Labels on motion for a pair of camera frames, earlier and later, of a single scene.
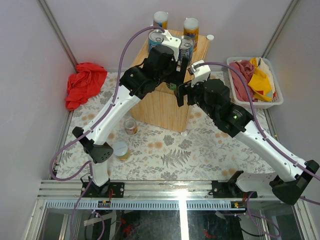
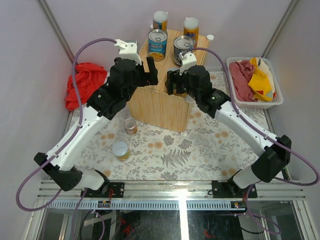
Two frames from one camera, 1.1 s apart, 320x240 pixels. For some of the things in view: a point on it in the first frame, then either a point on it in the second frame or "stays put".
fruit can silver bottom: x=130 y=126 stays put
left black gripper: x=175 y=75 to x=147 y=78
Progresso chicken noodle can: x=155 y=38 stays put
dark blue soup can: x=186 y=48 stays put
